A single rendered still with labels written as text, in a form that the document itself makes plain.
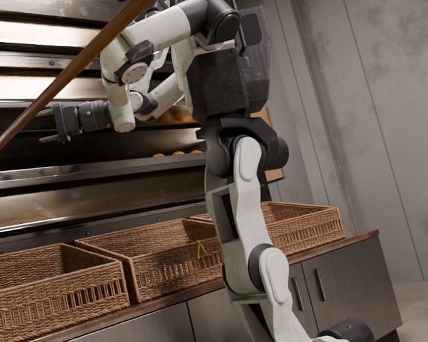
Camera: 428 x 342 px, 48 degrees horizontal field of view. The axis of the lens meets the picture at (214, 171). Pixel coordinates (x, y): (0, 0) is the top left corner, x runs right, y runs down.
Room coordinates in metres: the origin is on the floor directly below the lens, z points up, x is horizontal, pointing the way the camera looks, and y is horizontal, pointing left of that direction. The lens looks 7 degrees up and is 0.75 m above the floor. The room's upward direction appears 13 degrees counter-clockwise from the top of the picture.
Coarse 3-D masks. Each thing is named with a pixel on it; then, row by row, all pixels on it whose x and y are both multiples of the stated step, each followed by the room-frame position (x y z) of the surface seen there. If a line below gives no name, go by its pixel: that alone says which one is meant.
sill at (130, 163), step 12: (168, 156) 2.36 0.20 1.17; (180, 156) 2.41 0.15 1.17; (192, 156) 2.46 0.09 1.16; (204, 156) 2.51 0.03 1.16; (36, 168) 1.94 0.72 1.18; (48, 168) 1.97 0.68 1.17; (60, 168) 2.00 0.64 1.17; (72, 168) 2.04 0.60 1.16; (84, 168) 2.07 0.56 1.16; (96, 168) 2.11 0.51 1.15; (108, 168) 2.14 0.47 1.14; (0, 180) 1.84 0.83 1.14
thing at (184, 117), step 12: (0, 108) 1.74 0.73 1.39; (12, 108) 1.76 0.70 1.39; (24, 108) 1.80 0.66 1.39; (48, 108) 1.86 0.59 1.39; (180, 108) 2.30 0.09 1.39; (0, 120) 1.82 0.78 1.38; (12, 120) 1.85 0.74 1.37; (36, 120) 1.92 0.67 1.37; (48, 120) 1.96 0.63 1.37; (156, 120) 2.35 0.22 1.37; (168, 120) 2.40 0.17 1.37; (180, 120) 2.46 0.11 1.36; (192, 120) 2.51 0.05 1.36
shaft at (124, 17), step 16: (144, 0) 0.78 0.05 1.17; (128, 16) 0.83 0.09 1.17; (112, 32) 0.88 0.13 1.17; (96, 48) 0.93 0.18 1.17; (80, 64) 0.99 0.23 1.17; (64, 80) 1.06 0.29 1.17; (48, 96) 1.15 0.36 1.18; (32, 112) 1.24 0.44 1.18; (16, 128) 1.35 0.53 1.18; (0, 144) 1.47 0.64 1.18
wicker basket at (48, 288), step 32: (0, 256) 1.78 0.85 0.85; (32, 256) 1.85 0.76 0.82; (64, 256) 1.92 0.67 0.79; (96, 256) 1.70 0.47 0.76; (0, 288) 1.74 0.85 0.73; (32, 288) 1.39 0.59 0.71; (64, 288) 1.46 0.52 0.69; (96, 288) 1.74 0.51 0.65; (0, 320) 1.70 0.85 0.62; (32, 320) 1.39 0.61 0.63; (64, 320) 1.45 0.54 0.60
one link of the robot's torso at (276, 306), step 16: (272, 256) 1.37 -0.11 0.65; (272, 272) 1.36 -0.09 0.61; (288, 272) 1.41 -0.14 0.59; (272, 288) 1.36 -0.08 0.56; (240, 304) 1.46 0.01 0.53; (256, 304) 1.45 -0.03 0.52; (272, 304) 1.36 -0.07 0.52; (288, 304) 1.40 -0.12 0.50; (240, 320) 1.48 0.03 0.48; (256, 320) 1.49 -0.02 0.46; (272, 320) 1.37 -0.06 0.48; (288, 320) 1.42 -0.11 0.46; (256, 336) 1.48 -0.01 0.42; (272, 336) 1.40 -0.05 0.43; (288, 336) 1.43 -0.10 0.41; (304, 336) 1.47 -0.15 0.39
